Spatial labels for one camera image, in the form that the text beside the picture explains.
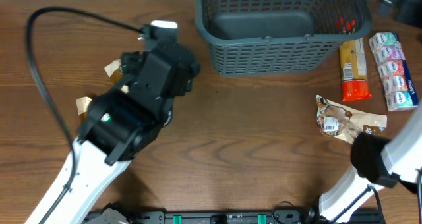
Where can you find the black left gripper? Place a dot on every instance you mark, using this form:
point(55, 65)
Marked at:
point(186, 77)

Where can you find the dark grey plastic basket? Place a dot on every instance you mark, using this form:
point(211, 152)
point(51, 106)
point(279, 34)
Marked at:
point(257, 37)

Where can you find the beige snack bag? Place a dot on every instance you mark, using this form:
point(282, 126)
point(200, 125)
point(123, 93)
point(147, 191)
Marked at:
point(113, 70)
point(82, 107)
point(345, 123)

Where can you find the orange biscuit roll pack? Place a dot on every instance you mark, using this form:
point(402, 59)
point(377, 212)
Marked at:
point(353, 67)

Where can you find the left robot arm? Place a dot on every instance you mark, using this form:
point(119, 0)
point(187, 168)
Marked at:
point(120, 123)

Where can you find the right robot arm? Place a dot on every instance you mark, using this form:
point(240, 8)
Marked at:
point(376, 162)

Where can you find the teal wet wipes pack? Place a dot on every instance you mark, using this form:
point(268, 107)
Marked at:
point(169, 118)

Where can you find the multicolour tissue pack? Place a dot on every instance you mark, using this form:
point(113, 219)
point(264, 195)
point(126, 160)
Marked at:
point(393, 70)

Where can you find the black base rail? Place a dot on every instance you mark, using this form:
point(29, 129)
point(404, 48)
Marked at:
point(115, 213)

